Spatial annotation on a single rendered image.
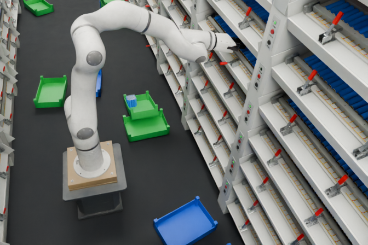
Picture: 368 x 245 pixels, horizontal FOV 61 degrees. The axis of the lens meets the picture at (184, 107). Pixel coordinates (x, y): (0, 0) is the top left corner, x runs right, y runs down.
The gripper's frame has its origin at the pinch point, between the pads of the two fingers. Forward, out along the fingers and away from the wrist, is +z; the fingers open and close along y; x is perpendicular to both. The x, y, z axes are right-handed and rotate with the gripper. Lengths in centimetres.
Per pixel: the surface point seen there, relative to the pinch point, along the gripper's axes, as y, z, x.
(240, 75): 14.8, -4.5, -8.0
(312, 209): 73, 3, -25
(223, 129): 11.7, 3.6, -46.1
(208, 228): 40, 1, -98
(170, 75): -88, 15, -83
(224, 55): -1.6, -4.5, -8.0
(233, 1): -13.3, -3.1, 14.2
